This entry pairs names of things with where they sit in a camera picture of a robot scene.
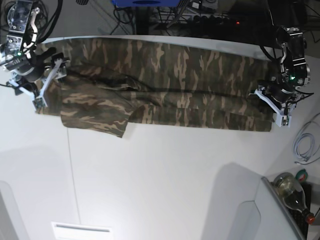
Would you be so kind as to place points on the blue box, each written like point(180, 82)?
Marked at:
point(145, 3)

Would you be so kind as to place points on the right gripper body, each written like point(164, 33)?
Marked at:
point(33, 76)

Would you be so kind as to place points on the clear plastic bottle red cap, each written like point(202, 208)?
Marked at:
point(292, 194)

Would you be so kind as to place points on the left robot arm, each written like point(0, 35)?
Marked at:
point(286, 19)

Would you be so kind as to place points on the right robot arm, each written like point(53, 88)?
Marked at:
point(23, 32)

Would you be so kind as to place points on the black power strip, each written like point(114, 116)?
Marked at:
point(188, 18)

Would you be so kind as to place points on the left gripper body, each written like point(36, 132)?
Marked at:
point(281, 97)

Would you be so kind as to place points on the green tape roll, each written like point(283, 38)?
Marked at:
point(301, 175)

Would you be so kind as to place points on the camouflage t-shirt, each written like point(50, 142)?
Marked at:
point(111, 82)

